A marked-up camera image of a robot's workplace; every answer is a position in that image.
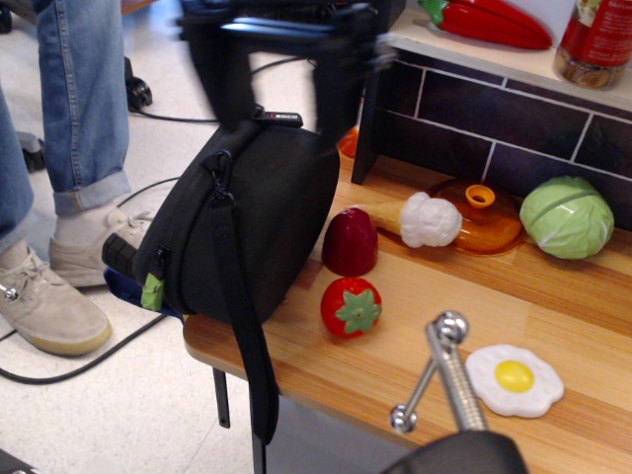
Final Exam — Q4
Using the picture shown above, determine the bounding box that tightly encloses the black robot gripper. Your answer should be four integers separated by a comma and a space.
178, 1, 395, 148

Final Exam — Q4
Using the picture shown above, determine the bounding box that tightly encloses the black zipper bag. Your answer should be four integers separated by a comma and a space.
133, 108, 340, 323

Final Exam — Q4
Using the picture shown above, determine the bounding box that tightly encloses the green tape zipper pull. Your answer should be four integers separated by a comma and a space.
140, 273, 165, 312

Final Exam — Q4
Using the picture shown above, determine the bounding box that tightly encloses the orange toy salmon sushi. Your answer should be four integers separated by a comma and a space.
337, 126, 359, 158

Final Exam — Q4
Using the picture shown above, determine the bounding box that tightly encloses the black caster wheel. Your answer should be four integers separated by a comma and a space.
124, 57, 153, 112

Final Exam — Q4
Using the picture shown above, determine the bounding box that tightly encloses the dark red toy onion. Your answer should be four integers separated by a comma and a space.
322, 207, 378, 277

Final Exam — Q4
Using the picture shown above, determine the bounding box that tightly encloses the dark tiled toy shelf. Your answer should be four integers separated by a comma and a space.
352, 1, 631, 228

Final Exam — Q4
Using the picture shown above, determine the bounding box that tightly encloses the blue jeans right leg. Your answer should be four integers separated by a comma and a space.
34, 1, 129, 215

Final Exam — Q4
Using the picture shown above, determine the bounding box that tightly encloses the blue jeans leg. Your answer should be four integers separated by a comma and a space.
1, 93, 36, 252
34, 1, 129, 215

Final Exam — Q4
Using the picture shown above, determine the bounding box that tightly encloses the toy ice cream cone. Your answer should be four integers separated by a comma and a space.
351, 192, 462, 248

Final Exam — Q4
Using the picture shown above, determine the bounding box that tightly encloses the red toy chili pepper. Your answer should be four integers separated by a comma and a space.
418, 0, 553, 50

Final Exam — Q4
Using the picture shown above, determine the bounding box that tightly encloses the red toy strawberry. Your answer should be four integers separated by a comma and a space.
320, 276, 382, 339

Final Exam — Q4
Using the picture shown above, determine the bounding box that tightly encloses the blue clamp with black grip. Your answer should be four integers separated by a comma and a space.
102, 233, 185, 322

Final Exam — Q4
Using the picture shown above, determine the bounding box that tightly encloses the orange glass pot lid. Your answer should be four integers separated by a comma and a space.
430, 179, 526, 256

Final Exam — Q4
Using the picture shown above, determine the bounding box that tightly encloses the beige sneaker far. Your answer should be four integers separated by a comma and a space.
48, 203, 152, 287

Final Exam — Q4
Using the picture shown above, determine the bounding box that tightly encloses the beige sneaker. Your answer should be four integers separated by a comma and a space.
48, 203, 152, 287
1, 241, 112, 356

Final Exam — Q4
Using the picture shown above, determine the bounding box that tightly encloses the blue jeans left leg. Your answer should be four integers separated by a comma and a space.
1, 93, 36, 252

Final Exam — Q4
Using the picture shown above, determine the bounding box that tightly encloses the red labelled plastic jar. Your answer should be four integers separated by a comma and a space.
553, 0, 631, 90

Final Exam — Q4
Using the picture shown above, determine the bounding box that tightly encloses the black table leg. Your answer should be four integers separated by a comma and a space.
212, 368, 231, 429

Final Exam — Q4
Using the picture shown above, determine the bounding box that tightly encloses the green toy cabbage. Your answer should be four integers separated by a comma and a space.
519, 176, 614, 260

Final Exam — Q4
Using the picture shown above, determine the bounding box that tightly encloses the beige sneaker near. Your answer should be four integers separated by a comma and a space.
1, 241, 112, 356

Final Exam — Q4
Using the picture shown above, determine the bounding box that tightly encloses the toy fried egg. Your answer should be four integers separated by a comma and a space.
465, 345, 565, 419

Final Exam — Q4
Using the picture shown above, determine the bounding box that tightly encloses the black clamp body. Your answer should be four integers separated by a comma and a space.
383, 431, 528, 473

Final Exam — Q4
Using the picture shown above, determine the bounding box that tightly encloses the metal clamp screw handle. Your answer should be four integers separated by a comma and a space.
389, 310, 489, 435

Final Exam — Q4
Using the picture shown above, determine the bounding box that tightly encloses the black floor cable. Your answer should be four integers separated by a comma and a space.
0, 311, 169, 386

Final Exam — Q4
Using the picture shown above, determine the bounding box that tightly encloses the black bag strap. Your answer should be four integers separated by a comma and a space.
210, 197, 280, 446

